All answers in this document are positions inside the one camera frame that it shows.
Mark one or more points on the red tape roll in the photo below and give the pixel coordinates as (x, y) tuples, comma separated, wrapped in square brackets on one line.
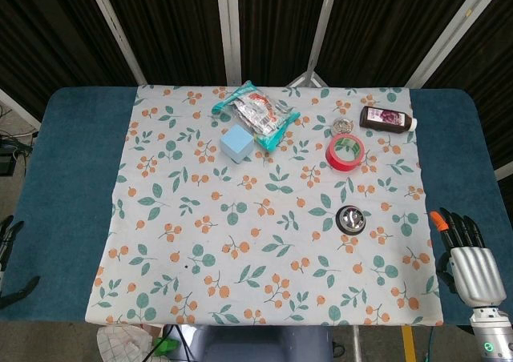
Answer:
[(336, 159)]

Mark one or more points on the green plastic object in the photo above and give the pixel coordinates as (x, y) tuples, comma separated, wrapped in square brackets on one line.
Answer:
[(166, 345)]

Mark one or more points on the grey tripod stand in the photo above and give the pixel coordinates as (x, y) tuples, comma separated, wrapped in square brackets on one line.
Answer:
[(305, 78)]

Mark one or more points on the right robot hand orange fingertip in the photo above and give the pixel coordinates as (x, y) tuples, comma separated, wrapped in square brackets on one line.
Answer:
[(475, 270)]

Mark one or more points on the clear tape roll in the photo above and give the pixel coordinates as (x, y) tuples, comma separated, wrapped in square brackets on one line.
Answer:
[(343, 126)]

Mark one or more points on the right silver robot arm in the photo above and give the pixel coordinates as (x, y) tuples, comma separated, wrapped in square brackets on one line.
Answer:
[(491, 334)]

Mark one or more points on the light blue cube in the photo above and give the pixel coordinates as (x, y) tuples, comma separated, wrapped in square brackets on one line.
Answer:
[(236, 143)]

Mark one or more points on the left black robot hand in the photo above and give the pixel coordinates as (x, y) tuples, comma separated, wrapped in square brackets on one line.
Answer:
[(8, 234)]

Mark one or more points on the white checkered cloth bag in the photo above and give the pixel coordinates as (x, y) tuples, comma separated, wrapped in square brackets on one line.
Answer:
[(120, 344)]

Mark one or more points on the silver call bell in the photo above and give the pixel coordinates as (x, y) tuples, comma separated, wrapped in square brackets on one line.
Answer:
[(352, 220)]

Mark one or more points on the white partition post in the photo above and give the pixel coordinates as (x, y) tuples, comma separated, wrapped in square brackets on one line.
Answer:
[(445, 33), (229, 29), (116, 33), (322, 21)]

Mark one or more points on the teal snack bag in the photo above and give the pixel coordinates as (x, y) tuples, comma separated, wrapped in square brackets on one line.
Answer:
[(258, 115)]

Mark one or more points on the blue fabric table cover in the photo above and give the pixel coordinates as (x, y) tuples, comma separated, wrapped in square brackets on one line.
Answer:
[(68, 178)]

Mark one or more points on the grey-blue robot torso base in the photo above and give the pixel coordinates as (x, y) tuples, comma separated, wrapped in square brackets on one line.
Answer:
[(256, 344)]

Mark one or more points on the floral print white tablecloth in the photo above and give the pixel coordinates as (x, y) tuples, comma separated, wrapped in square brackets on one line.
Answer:
[(256, 226)]

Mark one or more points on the dark brown snack packet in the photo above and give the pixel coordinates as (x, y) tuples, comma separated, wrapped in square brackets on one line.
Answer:
[(384, 118)]

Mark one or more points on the black electronics box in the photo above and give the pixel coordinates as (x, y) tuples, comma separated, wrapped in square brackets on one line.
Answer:
[(5, 159)]

